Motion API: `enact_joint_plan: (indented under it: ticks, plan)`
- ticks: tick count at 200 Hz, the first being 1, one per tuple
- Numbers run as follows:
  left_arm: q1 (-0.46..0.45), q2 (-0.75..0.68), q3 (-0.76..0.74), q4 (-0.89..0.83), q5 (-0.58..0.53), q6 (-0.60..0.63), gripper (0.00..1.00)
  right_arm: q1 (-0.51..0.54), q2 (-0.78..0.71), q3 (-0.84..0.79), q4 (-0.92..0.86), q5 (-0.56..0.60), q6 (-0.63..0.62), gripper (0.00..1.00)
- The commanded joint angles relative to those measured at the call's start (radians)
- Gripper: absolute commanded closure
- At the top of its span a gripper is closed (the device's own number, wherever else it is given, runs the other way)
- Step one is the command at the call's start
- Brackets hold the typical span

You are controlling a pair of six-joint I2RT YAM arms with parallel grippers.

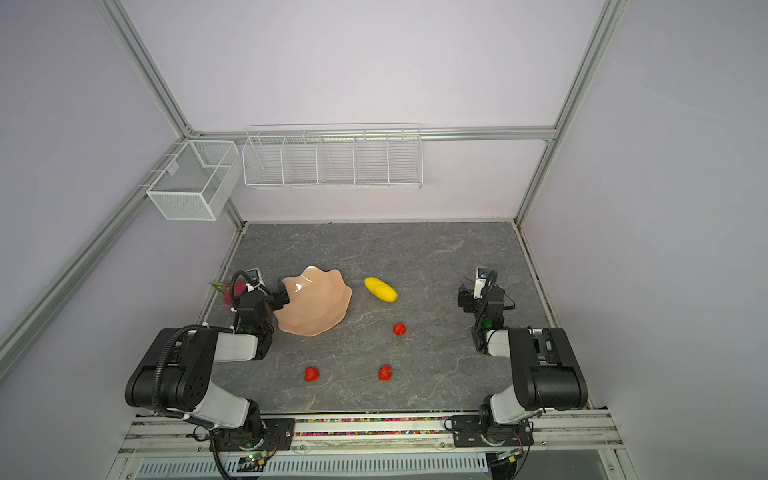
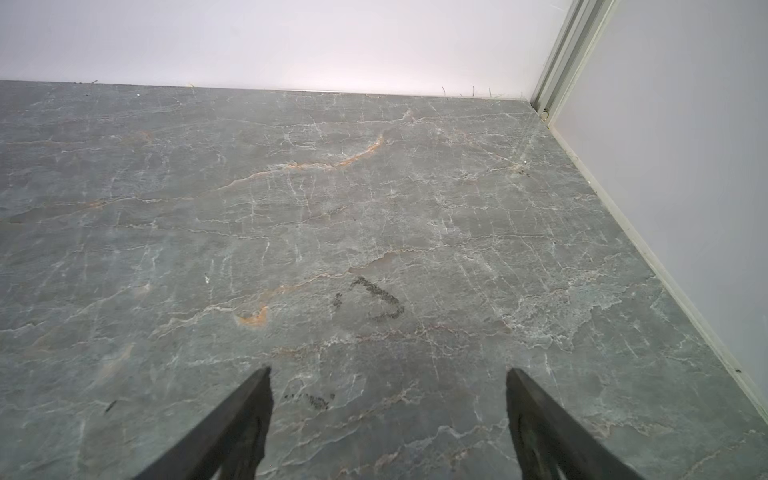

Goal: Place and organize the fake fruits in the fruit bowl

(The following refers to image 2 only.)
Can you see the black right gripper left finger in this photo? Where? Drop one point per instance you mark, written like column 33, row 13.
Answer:
column 229, row 443

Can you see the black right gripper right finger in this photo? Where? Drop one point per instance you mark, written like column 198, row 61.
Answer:
column 549, row 443

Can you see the aluminium frame corner post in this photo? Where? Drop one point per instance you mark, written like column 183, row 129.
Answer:
column 583, row 25

